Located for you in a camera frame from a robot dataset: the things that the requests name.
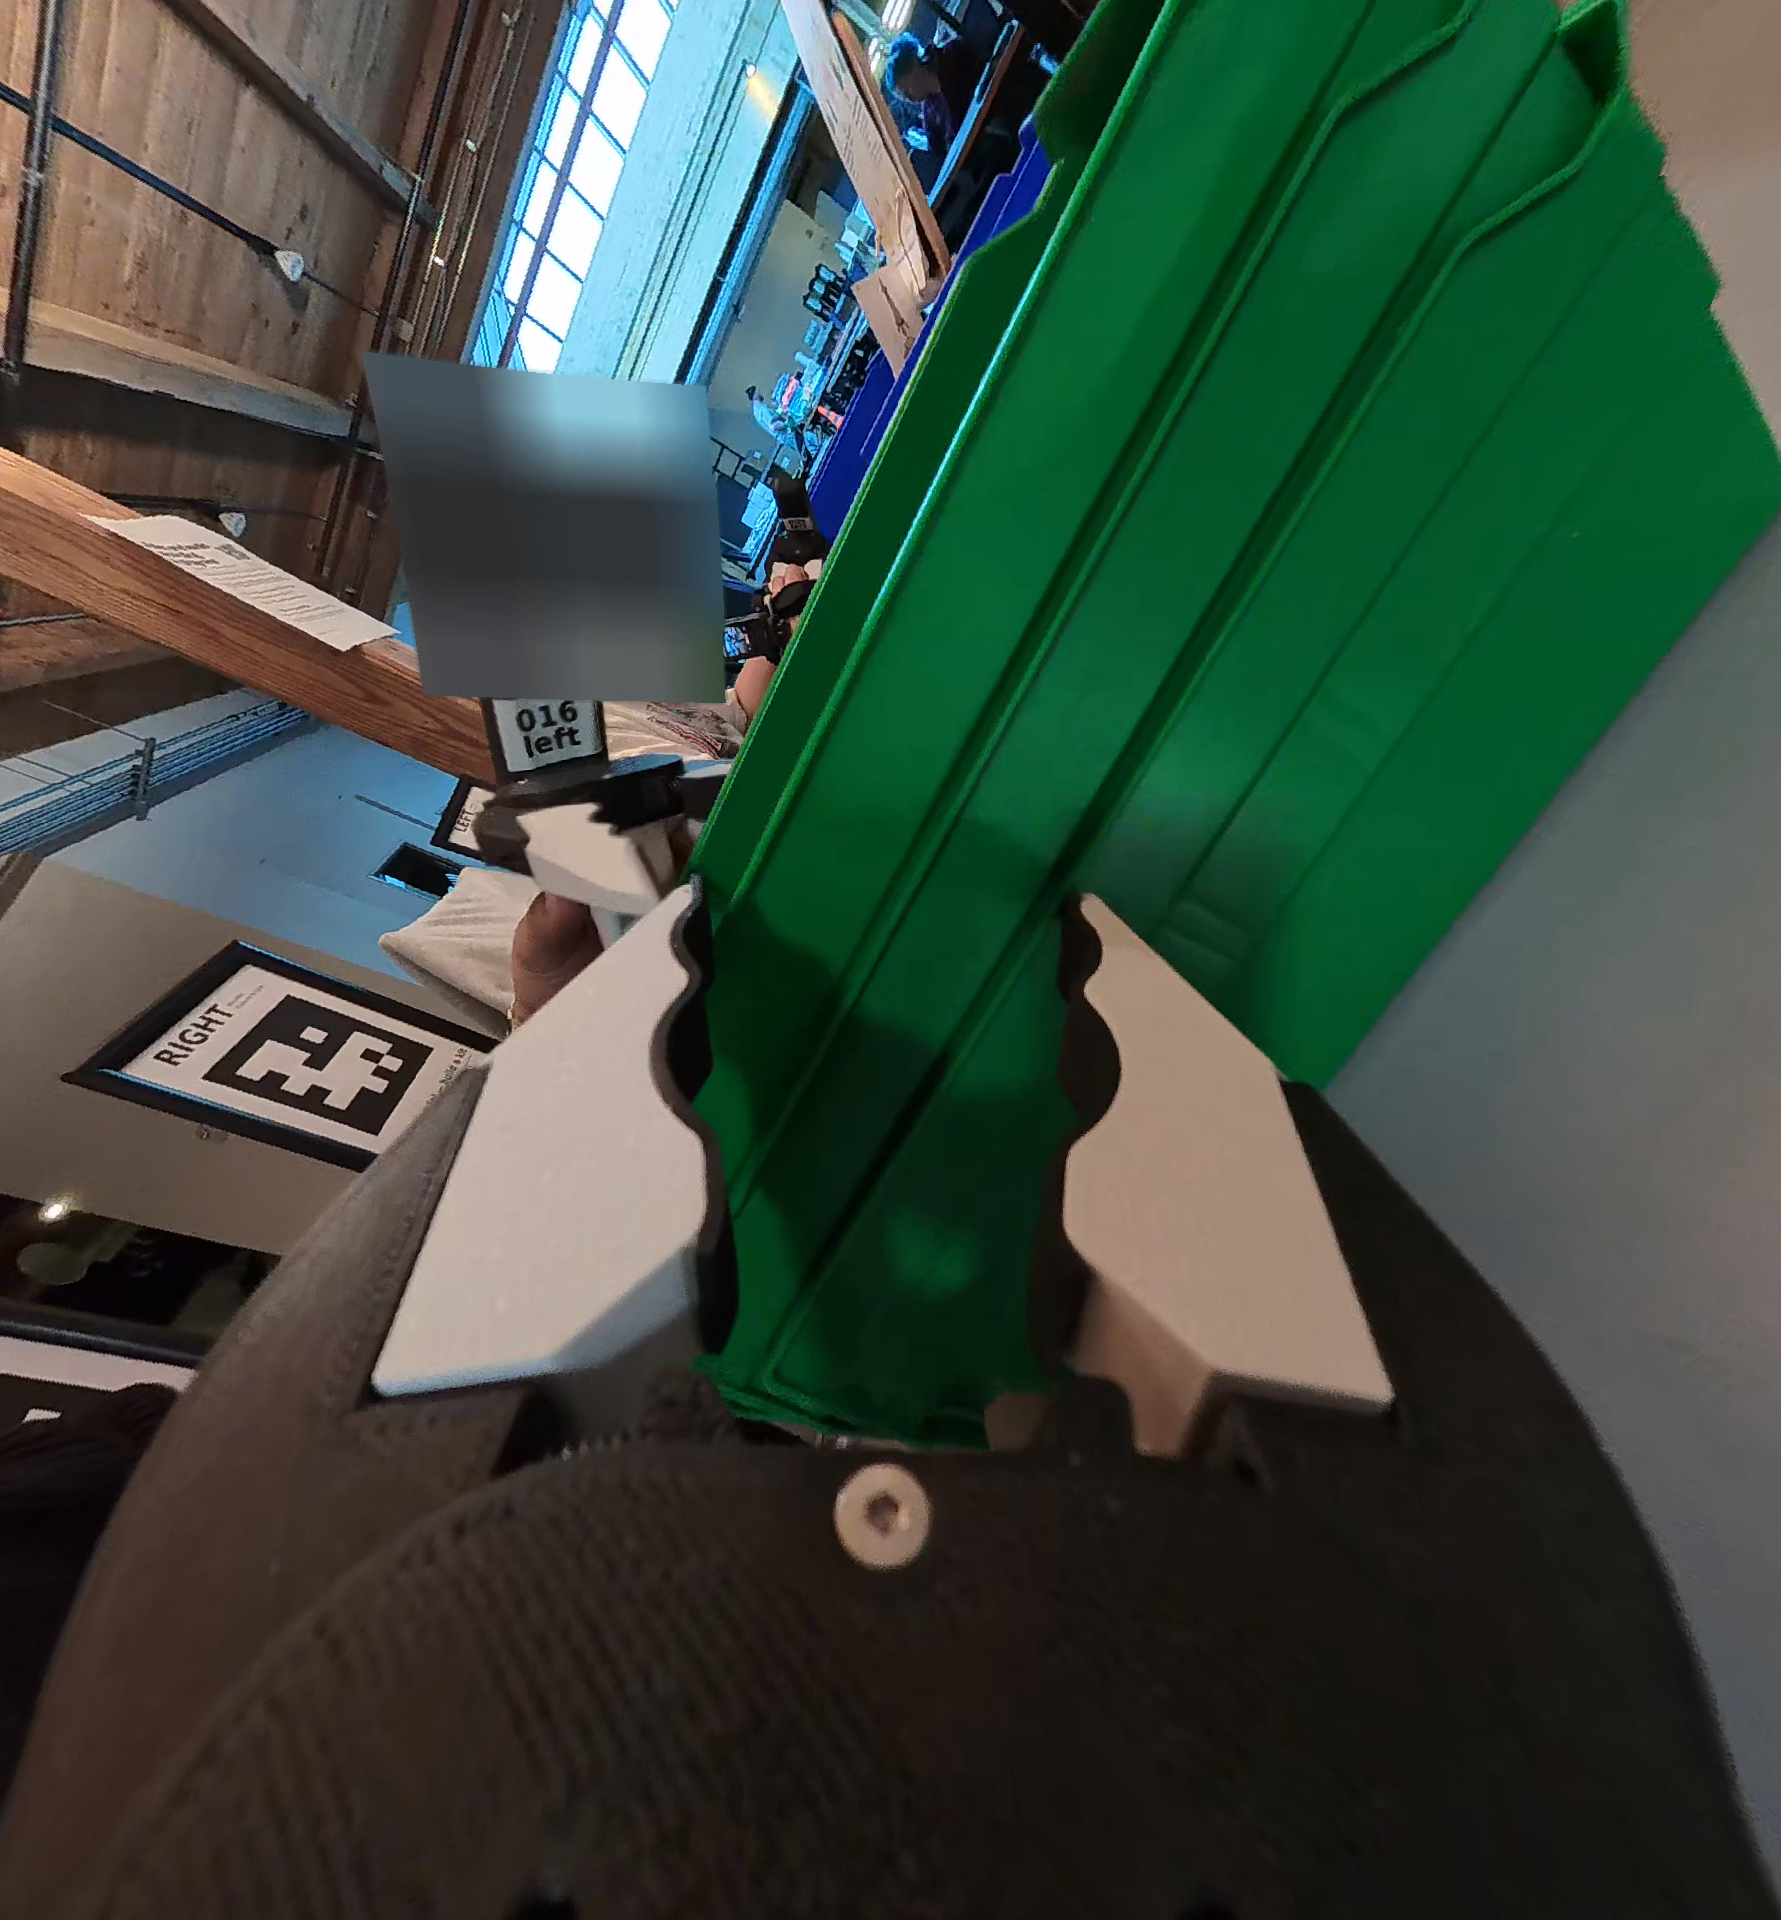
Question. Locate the grey desk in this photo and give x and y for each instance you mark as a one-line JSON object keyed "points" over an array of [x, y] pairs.
{"points": [[1655, 1052]]}

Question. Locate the large window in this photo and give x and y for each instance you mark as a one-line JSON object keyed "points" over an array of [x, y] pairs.
{"points": [[572, 164]]}

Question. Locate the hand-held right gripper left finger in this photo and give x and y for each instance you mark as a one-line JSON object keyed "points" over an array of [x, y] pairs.
{"points": [[560, 1198]]}

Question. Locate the person's left hand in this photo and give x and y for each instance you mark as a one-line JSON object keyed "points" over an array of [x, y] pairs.
{"points": [[553, 959]]}

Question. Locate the hanging cardboard sign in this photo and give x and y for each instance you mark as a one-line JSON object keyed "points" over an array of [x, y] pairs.
{"points": [[881, 164]]}

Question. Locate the grey conduit pipes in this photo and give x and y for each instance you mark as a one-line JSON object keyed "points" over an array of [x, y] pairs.
{"points": [[81, 779]]}

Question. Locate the person's dark knit sweater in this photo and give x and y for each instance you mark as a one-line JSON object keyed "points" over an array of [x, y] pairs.
{"points": [[19, 1620]]}

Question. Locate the wooden beam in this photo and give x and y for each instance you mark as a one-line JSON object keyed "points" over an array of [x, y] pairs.
{"points": [[154, 584]]}

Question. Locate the blue plastic bin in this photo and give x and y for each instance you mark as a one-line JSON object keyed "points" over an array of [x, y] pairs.
{"points": [[891, 407]]}

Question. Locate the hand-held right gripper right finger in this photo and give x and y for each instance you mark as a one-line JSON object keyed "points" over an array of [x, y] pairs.
{"points": [[1223, 1229]]}

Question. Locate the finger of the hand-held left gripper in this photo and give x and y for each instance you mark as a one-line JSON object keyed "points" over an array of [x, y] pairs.
{"points": [[602, 871]]}

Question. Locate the white paper note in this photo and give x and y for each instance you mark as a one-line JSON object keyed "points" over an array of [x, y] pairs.
{"points": [[245, 576]]}

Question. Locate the black framed marker poster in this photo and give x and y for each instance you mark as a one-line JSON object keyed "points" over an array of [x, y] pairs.
{"points": [[305, 1057]]}

